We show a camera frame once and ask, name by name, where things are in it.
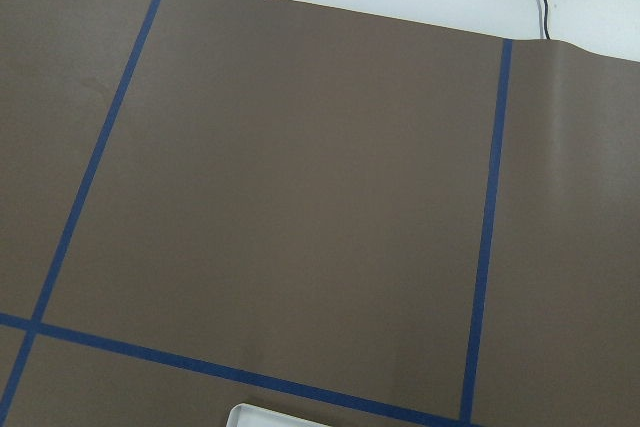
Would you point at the white rectangular tray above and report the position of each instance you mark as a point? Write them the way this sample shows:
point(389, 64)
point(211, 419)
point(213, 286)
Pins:
point(248, 415)

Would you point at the brown table mat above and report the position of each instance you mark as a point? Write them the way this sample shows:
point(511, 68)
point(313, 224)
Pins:
point(361, 221)

